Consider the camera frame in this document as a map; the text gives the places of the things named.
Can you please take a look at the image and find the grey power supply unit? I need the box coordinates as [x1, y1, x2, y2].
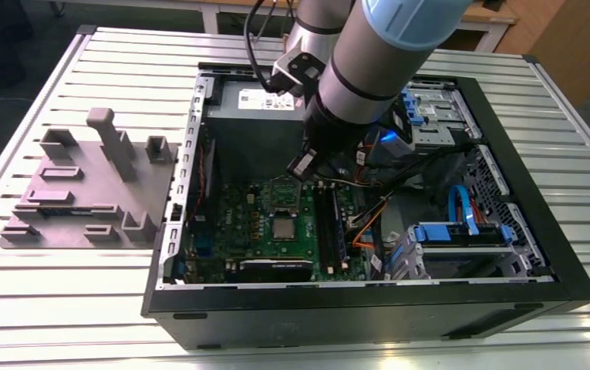
[201, 80, 309, 184]

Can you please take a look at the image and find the metal disk bay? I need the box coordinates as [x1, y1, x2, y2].
[386, 221, 552, 281]

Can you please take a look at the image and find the grey parts rack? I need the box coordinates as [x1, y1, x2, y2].
[0, 107, 181, 251]

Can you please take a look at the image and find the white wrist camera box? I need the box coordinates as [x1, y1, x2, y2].
[272, 49, 321, 97]

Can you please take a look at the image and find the blue flat wire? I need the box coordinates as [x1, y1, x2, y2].
[447, 184, 480, 236]

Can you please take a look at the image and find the green motherboard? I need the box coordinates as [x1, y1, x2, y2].
[180, 179, 372, 284]

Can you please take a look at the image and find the silver square CPU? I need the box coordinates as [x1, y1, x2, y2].
[272, 218, 299, 240]

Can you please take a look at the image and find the metal socket cover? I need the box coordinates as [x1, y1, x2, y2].
[267, 173, 304, 216]

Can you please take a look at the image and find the black cable bundle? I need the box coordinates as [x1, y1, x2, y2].
[348, 143, 480, 227]

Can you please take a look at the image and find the orange wire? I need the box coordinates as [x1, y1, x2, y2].
[350, 198, 394, 250]

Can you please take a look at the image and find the blue plastic drive latch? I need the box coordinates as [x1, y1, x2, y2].
[399, 90, 426, 126]

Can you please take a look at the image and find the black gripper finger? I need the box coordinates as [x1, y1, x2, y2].
[285, 148, 327, 183]

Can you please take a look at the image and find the CPU socket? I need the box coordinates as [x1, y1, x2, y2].
[268, 215, 304, 244]

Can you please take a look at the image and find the hard disk in blue carrier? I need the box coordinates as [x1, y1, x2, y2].
[407, 222, 512, 247]

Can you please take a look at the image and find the black open PC case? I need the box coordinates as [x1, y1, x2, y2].
[140, 61, 590, 351]

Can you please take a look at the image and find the brown wooden cabinet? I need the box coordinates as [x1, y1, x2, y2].
[494, 0, 590, 107]

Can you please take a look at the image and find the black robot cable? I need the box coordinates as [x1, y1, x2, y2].
[241, 0, 295, 93]

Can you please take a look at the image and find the black RAM slot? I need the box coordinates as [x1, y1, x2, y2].
[327, 181, 351, 271]
[312, 181, 335, 273]

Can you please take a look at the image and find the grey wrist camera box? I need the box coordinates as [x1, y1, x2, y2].
[374, 129, 418, 157]

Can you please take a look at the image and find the RAM stick with gold contacts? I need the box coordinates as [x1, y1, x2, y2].
[35, 207, 116, 216]

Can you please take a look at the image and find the black graphics card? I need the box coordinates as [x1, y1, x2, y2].
[221, 256, 315, 284]

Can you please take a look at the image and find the metal drive cage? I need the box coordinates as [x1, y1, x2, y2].
[371, 79, 483, 167]

